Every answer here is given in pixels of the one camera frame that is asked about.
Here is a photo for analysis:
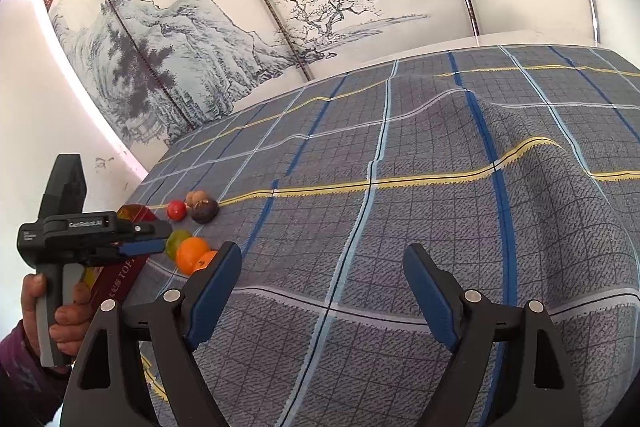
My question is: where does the green lime fruit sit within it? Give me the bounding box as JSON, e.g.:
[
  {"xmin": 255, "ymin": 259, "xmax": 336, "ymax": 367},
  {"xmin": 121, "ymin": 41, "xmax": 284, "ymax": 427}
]
[{"xmin": 165, "ymin": 229, "xmax": 192, "ymax": 261}]

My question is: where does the orange mandarin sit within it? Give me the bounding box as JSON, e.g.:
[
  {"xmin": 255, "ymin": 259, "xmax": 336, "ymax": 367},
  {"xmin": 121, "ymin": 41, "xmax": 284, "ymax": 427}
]
[{"xmin": 175, "ymin": 236, "xmax": 210, "ymax": 275}]

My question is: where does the large orange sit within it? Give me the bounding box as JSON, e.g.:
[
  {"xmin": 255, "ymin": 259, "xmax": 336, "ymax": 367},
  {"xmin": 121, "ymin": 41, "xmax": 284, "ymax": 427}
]
[{"xmin": 192, "ymin": 251, "xmax": 217, "ymax": 273}]

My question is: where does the purple left sleeve forearm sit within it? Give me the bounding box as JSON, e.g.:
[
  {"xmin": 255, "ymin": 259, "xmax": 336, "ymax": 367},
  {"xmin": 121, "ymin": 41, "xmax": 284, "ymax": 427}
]
[{"xmin": 0, "ymin": 321, "xmax": 70, "ymax": 427}]

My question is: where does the person's left hand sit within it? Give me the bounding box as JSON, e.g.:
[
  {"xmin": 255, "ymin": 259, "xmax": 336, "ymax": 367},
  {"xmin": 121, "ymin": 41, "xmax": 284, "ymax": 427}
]
[{"xmin": 19, "ymin": 273, "xmax": 94, "ymax": 358}]

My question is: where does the red gold toffee tin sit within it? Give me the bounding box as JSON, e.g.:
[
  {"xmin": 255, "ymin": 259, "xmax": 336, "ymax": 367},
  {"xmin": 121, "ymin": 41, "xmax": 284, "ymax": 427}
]
[{"xmin": 81, "ymin": 204, "xmax": 162, "ymax": 308}]

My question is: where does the plaid grey blue tablecloth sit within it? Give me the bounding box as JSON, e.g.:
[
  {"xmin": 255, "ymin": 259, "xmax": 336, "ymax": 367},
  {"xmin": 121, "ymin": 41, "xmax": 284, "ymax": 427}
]
[{"xmin": 132, "ymin": 46, "xmax": 639, "ymax": 426}]

